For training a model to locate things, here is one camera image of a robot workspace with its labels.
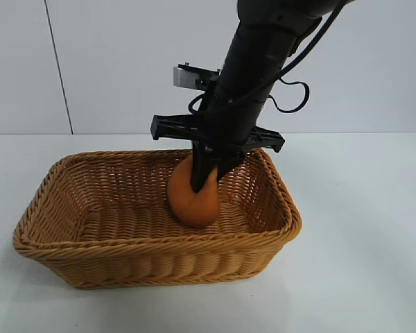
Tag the woven wicker basket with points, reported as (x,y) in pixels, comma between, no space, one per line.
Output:
(125,256)

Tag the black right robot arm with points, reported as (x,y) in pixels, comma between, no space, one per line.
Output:
(263,41)

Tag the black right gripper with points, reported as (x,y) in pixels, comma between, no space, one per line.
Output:
(232,121)

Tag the wrinkled orange fruit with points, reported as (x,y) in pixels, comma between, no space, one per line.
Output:
(194,211)

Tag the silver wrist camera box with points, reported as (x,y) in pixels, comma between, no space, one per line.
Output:
(185,78)

